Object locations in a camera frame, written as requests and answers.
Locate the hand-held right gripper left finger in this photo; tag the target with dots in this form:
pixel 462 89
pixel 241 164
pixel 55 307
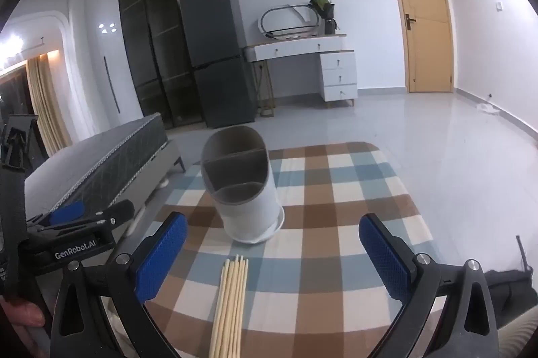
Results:
pixel 162 257

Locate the white utensil holder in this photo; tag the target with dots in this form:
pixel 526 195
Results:
pixel 252 206

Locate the beige curtain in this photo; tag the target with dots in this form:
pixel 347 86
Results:
pixel 46 106

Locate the plant in black bag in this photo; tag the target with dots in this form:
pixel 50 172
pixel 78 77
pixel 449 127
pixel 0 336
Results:
pixel 329 15

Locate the dark glass wardrobe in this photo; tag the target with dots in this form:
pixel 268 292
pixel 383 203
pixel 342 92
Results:
pixel 155 26

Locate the black bag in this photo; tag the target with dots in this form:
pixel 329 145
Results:
pixel 512 286

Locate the wooden door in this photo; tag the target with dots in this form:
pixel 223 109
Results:
pixel 424 26

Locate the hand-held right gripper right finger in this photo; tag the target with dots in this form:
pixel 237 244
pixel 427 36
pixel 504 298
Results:
pixel 384 257

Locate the white ribbed fabric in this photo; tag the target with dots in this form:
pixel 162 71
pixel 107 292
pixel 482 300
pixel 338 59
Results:
pixel 519 337

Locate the person's left hand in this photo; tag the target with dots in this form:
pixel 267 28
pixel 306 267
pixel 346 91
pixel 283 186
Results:
pixel 25 314

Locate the white dressing table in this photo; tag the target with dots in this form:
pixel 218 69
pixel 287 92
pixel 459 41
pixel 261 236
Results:
pixel 336 68

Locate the grey fridge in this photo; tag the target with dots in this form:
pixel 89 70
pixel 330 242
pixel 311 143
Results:
pixel 218 47

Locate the small white cloth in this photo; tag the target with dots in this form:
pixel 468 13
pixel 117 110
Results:
pixel 487 108

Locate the plaid mat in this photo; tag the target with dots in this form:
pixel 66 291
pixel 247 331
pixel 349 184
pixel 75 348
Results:
pixel 336 190

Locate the gold frame stool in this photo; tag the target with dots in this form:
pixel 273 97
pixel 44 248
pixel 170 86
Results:
pixel 267 113

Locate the dark window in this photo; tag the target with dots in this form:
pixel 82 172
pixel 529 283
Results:
pixel 12 93

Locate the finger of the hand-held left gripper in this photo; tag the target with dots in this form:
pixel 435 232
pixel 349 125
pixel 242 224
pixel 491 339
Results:
pixel 113 211
pixel 67 211

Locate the oval mirror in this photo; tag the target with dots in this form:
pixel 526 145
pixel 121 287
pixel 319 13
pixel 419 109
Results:
pixel 290 19

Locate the grey bed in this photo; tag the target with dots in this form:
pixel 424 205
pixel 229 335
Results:
pixel 105 156

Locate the bundle of wooden chopsticks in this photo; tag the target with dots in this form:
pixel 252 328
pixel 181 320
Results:
pixel 229 307

